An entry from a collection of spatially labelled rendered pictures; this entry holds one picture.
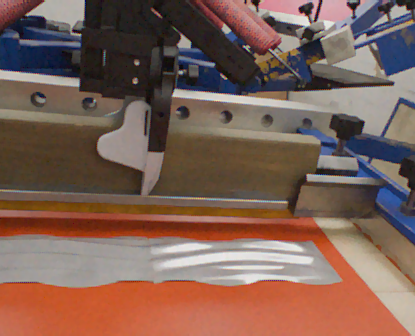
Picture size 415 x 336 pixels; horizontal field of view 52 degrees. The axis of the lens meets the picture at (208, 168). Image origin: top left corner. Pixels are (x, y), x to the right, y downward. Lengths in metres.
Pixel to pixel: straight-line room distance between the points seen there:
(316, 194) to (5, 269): 0.31
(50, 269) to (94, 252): 0.04
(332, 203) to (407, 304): 0.13
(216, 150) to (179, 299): 0.15
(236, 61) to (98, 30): 0.13
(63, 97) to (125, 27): 0.27
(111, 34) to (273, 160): 0.20
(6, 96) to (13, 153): 0.23
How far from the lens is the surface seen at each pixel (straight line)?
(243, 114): 0.67
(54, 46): 1.14
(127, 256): 0.40
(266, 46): 1.04
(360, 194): 0.50
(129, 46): 0.37
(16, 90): 0.65
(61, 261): 0.39
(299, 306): 0.39
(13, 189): 0.43
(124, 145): 0.40
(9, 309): 0.36
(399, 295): 0.45
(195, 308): 0.36
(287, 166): 0.46
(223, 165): 0.44
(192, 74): 0.71
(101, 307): 0.35
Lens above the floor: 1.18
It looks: 22 degrees down
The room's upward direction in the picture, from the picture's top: 9 degrees clockwise
